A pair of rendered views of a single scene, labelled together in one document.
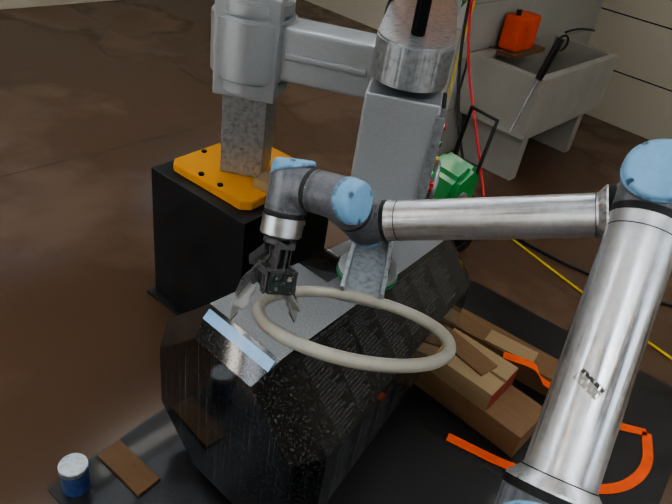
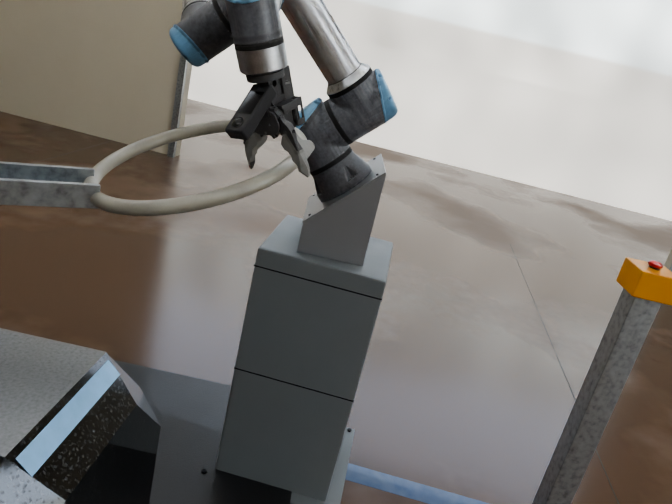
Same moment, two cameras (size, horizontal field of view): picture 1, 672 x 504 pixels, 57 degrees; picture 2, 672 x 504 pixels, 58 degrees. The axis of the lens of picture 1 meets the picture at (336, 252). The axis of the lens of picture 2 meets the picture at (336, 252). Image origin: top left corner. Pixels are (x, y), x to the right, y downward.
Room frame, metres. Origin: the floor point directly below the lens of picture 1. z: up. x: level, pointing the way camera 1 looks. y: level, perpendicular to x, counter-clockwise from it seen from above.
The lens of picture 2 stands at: (1.58, 1.19, 1.50)
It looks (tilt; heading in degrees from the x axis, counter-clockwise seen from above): 20 degrees down; 235
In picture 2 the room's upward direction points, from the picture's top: 14 degrees clockwise
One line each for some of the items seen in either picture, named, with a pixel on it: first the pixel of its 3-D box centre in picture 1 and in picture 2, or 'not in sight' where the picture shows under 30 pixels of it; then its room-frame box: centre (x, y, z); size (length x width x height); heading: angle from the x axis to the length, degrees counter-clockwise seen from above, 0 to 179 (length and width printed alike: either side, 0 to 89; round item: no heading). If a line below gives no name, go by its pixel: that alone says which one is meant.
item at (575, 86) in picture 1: (531, 105); not in sight; (4.99, -1.37, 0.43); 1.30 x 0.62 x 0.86; 141
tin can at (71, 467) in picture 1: (74, 475); not in sight; (1.29, 0.79, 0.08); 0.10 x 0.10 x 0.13
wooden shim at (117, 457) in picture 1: (128, 467); not in sight; (1.40, 0.64, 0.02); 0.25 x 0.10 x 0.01; 57
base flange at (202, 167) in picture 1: (245, 168); not in sight; (2.52, 0.47, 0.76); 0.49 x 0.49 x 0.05; 57
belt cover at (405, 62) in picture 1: (419, 30); not in sight; (2.12, -0.15, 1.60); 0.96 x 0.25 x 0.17; 176
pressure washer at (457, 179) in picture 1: (448, 182); not in sight; (3.37, -0.60, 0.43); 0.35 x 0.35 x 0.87; 42
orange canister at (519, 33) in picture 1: (523, 29); not in sight; (5.03, -1.14, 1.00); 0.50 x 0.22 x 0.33; 141
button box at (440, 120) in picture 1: (430, 157); not in sight; (1.70, -0.23, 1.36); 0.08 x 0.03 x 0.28; 176
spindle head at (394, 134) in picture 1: (394, 144); not in sight; (1.85, -0.13, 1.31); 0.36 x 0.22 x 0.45; 176
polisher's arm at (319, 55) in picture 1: (300, 51); not in sight; (2.49, 0.28, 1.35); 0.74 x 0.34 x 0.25; 83
